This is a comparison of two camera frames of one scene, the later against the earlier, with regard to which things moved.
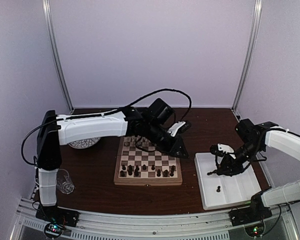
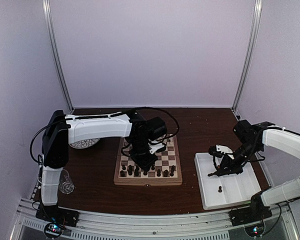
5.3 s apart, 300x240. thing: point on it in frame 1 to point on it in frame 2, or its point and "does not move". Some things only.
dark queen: [136, 172] does not move
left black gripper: [173, 148] to [143, 164]
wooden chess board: [134, 166] does not move
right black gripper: [227, 163] does not move
